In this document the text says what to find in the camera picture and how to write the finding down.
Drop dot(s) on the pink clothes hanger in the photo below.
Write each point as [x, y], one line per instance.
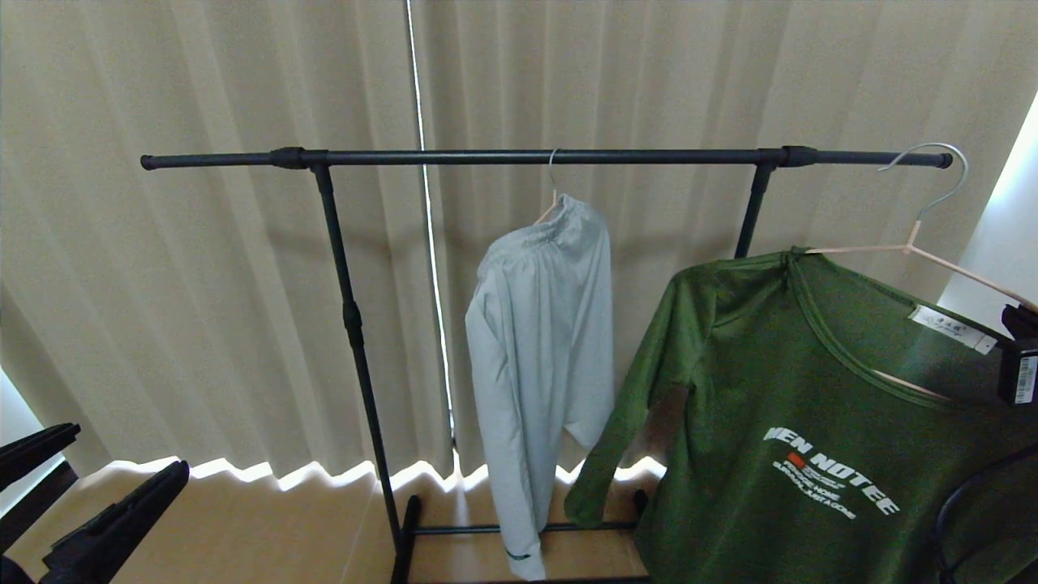
[552, 174]
[915, 235]

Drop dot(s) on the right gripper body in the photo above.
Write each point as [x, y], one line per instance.
[1020, 369]

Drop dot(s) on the pale grey shorts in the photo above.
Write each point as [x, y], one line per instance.
[535, 365]

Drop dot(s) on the green garment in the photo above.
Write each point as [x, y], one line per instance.
[770, 389]

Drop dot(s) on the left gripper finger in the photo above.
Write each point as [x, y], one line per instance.
[113, 523]
[32, 454]

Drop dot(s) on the beige curtain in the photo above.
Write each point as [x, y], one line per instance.
[203, 284]

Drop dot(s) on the black clothes rack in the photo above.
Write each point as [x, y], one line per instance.
[486, 156]

